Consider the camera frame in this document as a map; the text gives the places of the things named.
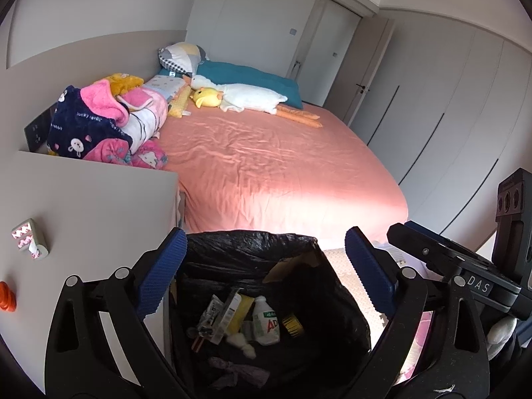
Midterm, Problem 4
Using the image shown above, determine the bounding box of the light blue printed pillow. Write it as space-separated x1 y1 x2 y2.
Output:
143 75 188 101

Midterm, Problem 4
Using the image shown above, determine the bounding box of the black trash bag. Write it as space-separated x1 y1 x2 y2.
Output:
168 229 372 399

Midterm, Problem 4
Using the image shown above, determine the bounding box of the yellow cloth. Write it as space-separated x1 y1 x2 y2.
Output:
103 72 145 96

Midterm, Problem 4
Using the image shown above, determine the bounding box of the white cotton wad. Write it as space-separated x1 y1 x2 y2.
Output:
226 332 257 359

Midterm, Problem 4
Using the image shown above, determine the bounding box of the grey box with red print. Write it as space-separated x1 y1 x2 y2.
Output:
11 218 50 259

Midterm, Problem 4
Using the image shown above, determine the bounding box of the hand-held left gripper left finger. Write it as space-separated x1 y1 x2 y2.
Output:
44 226 189 399

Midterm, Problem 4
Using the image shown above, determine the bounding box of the bed with pink sheet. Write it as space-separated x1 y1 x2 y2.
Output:
156 102 410 254

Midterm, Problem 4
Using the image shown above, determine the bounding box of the silver wrapper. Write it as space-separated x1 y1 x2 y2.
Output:
196 295 227 334

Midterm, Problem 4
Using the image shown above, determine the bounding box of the white goose plush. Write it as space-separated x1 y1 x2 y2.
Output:
191 74 323 129

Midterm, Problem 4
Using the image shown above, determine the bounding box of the white cardboard carton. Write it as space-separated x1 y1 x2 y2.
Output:
212 291 242 344

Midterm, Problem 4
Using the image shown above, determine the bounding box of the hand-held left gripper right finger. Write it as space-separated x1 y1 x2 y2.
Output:
344 226 491 399

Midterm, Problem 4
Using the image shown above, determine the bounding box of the yellow dotted plush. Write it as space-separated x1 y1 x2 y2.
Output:
167 87 194 119

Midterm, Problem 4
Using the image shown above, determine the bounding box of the grey bedside table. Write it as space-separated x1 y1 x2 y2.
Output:
0 150 181 383

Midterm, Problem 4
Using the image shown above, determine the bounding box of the patchwork checked pillow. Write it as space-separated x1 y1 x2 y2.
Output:
158 42 209 76

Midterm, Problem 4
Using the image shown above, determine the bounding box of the white room door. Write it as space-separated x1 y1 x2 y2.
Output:
324 19 395 134

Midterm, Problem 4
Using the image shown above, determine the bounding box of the orange round cap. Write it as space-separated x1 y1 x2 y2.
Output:
0 281 17 312

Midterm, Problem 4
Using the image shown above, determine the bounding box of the pink printed blanket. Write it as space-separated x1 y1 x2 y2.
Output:
83 137 171 171

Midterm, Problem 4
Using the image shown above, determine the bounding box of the yellow snack packet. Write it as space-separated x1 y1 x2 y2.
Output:
226 293 255 337

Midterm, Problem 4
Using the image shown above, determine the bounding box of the navy and pink fleece blanket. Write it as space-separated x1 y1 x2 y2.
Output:
47 79 131 161

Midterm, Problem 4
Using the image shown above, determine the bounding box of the person's right hand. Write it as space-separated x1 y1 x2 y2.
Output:
485 315 519 361

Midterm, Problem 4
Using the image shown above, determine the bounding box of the white and pink striped blanket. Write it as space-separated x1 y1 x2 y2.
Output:
116 89 169 154

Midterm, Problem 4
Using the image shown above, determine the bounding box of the white wardrobe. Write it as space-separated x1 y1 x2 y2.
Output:
349 21 532 250

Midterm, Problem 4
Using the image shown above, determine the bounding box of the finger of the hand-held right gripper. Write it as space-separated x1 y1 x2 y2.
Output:
405 220 494 267
386 223 463 278

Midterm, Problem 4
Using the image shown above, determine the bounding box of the dark wall socket panel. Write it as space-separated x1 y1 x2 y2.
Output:
24 106 57 152

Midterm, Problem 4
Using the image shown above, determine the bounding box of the brown cardboard piece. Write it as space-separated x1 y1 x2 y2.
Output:
263 247 329 285

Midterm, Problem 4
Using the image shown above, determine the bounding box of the purple crumpled wrapper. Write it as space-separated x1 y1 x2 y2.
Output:
208 355 271 388

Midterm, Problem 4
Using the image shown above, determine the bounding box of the teal pillow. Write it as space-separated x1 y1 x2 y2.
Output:
195 60 304 109

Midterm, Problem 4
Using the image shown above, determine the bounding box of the yellow duck plush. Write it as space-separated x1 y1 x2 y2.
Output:
190 86 225 109

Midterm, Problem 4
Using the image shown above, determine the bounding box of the white plastic bottle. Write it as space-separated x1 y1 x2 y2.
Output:
251 295 282 345

